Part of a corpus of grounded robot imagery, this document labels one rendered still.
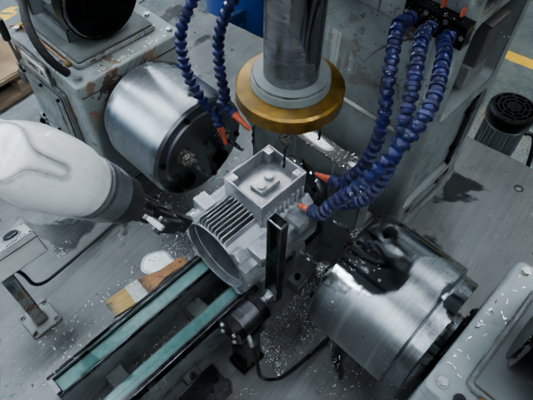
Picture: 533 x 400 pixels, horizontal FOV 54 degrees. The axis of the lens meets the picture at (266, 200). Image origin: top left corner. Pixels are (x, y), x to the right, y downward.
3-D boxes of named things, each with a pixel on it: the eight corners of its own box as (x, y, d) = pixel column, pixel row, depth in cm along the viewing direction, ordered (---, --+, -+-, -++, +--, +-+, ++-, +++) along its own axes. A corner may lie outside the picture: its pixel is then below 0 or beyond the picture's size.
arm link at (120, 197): (86, 141, 73) (111, 155, 79) (47, 192, 74) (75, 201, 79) (124, 177, 70) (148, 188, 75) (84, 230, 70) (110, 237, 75)
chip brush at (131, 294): (178, 253, 126) (178, 251, 126) (190, 267, 124) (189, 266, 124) (103, 302, 118) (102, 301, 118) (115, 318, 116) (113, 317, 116)
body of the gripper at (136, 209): (143, 190, 75) (174, 205, 84) (108, 159, 79) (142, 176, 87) (112, 232, 75) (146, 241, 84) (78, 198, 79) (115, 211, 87)
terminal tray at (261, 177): (266, 167, 108) (267, 143, 102) (304, 196, 103) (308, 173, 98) (224, 199, 103) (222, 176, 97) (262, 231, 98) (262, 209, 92)
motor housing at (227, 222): (253, 199, 122) (253, 144, 106) (313, 248, 114) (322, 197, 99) (187, 250, 113) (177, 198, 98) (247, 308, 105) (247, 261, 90)
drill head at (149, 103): (159, 93, 144) (144, 13, 123) (253, 164, 129) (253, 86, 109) (82, 140, 133) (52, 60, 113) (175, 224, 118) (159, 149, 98)
